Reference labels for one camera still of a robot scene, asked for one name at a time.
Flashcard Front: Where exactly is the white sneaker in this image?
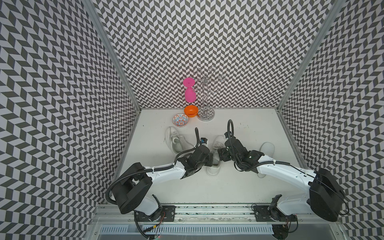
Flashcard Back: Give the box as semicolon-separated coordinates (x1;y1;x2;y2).
165;127;194;155
206;135;226;176

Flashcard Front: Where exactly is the white shoe insole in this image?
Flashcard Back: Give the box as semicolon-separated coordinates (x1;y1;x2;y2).
258;142;275;179

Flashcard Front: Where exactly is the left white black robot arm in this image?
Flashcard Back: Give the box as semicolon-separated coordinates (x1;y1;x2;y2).
105;145;213;222

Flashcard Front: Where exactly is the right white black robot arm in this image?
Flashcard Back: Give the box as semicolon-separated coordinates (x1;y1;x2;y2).
213;137;347;222

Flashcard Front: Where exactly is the patterned small bowl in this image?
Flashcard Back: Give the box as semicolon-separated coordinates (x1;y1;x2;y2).
172;114;189;127

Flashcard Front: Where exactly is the orange plastic bowl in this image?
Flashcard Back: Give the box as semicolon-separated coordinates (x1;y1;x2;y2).
184;105;199;118

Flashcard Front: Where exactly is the pink plastic wine glass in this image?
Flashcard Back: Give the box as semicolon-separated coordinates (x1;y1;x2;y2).
183;78;197;103

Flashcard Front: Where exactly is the chrome glass holder stand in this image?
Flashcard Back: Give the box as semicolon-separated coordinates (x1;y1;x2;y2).
195;67;226;122

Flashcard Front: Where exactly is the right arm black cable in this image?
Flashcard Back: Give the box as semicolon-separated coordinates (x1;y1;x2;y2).
226;119;350;217

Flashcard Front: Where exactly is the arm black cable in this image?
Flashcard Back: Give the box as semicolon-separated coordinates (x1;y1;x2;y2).
104;127;202;206
226;119;350;217

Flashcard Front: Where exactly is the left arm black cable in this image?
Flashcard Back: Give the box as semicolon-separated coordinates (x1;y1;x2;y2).
104;127;202;206

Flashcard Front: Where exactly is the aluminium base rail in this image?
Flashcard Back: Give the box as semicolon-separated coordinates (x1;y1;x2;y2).
90;203;329;226

